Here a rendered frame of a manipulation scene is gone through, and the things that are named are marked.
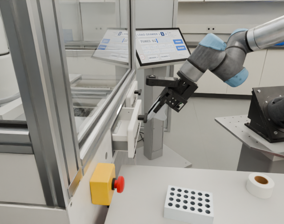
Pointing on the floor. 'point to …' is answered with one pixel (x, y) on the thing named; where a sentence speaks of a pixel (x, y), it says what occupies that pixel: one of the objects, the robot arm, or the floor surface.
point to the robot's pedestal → (279, 167)
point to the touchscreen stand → (156, 131)
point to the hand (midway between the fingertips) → (148, 115)
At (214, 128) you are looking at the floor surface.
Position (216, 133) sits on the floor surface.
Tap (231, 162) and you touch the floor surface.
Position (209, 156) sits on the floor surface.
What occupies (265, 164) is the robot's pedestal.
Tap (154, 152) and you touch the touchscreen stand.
